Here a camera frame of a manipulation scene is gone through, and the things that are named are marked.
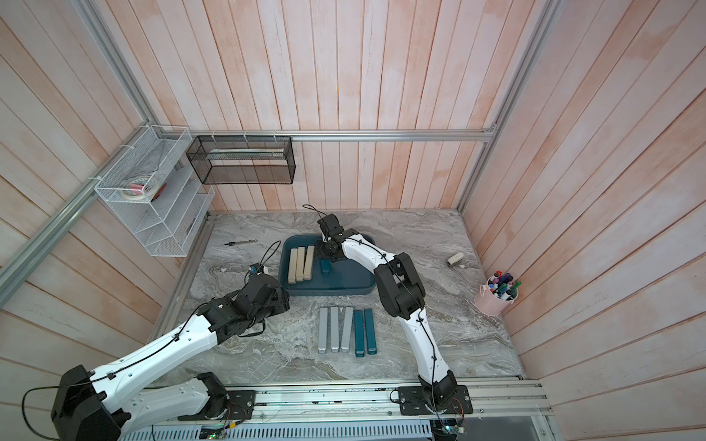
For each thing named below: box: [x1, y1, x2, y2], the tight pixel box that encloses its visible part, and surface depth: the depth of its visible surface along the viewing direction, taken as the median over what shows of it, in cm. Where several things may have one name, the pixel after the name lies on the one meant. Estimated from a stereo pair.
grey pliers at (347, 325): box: [340, 306, 354, 353], surface depth 85 cm
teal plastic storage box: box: [278, 233, 376, 296], surface depth 103 cm
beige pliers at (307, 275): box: [303, 245, 316, 281], surface depth 103 cm
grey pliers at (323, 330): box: [318, 306, 329, 354], surface depth 85 cm
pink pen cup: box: [474, 271, 523, 317], surface depth 85 cm
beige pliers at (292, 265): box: [287, 248, 298, 284], surface depth 102 cm
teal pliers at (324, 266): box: [319, 259, 331, 275], surface depth 100 cm
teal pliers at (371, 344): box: [364, 308, 377, 356], surface depth 86 cm
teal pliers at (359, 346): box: [353, 309, 365, 358], surface depth 86 cm
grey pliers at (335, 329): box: [330, 306, 340, 353], surface depth 86 cm
